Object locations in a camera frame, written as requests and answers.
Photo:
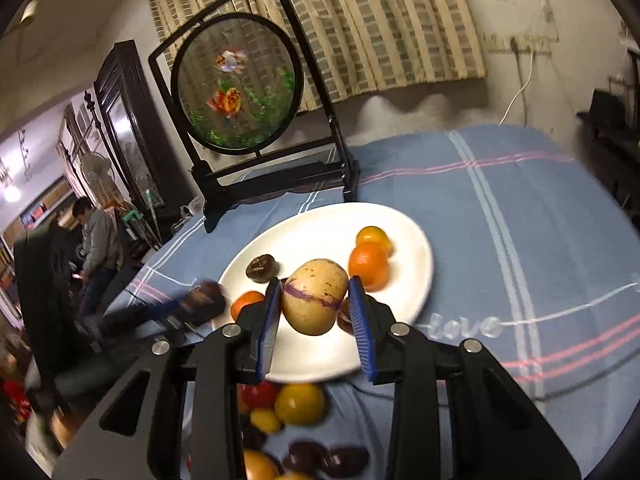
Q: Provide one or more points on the beige checked curtain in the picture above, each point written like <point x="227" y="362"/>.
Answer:
<point x="375" y="25"/>

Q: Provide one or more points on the wide white wall socket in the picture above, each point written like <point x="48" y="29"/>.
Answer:
<point x="535" y="42"/>

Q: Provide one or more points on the green plastic object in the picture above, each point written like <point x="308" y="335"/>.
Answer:
<point x="131" y="217"/>

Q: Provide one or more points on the tan round fruit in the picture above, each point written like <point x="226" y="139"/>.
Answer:
<point x="295" y="476"/>
<point x="257" y="467"/>

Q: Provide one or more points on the goldfish screen ornament black stand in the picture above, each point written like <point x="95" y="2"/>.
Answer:
<point x="237" y="80"/>

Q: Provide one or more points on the purple striped pepino melon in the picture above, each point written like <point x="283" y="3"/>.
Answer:
<point x="315" y="300"/>

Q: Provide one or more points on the yellow-green round fruit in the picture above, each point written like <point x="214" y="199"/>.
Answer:
<point x="300" y="404"/>

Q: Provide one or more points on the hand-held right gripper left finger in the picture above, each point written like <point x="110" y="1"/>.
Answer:
<point x="265" y="330"/>

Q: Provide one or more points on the dark wood framed painting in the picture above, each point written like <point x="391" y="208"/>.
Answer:
<point x="130" y="125"/>

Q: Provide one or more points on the white wall lamp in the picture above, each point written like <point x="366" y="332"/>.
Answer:
<point x="29" y="11"/>

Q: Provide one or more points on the white round plate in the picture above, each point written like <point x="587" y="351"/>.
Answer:
<point x="310" y="230"/>

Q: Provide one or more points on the black desk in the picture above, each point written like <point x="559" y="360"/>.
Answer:
<point x="605" y="150"/>

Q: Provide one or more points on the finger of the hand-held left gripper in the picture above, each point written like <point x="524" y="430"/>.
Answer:
<point x="150" y="317"/>

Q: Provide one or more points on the blue plaid tablecloth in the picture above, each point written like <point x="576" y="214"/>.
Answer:
<point x="500" y="240"/>

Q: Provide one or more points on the small white wall socket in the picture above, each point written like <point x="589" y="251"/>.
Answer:
<point x="495" y="43"/>

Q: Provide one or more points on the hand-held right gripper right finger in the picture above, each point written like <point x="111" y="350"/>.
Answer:
<point x="360" y="325"/>

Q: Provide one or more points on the white standing fan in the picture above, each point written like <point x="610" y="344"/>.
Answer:
<point x="95" y="170"/>

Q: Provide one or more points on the orange mandarin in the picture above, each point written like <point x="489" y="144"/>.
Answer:
<point x="246" y="305"/>
<point x="369" y="267"/>

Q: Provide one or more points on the small yellow fruit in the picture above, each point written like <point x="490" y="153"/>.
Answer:
<point x="265" y="421"/>

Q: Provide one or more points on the large dark water chestnut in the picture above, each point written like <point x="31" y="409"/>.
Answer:
<point x="344" y="320"/>

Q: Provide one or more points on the red cherry tomato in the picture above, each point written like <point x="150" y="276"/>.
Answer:
<point x="246" y="397"/>
<point x="266" y="394"/>

